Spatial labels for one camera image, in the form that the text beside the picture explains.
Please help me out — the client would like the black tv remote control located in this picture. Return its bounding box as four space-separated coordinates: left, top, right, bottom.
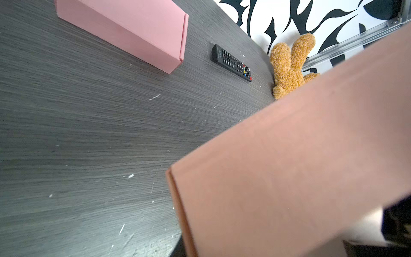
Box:
211 44 252 82

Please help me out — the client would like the peach paper box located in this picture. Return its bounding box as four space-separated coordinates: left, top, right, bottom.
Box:
167 25 411 257

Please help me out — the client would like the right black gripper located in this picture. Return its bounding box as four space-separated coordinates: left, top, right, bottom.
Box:
381 196 411 247

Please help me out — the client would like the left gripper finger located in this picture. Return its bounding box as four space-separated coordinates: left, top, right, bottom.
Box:
170 236 186 257

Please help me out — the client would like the brown teddy bear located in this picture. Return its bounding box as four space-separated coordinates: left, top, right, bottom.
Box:
270 33 319 100

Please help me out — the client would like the pink paper box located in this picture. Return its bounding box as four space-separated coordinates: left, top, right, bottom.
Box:
55 0 189 74

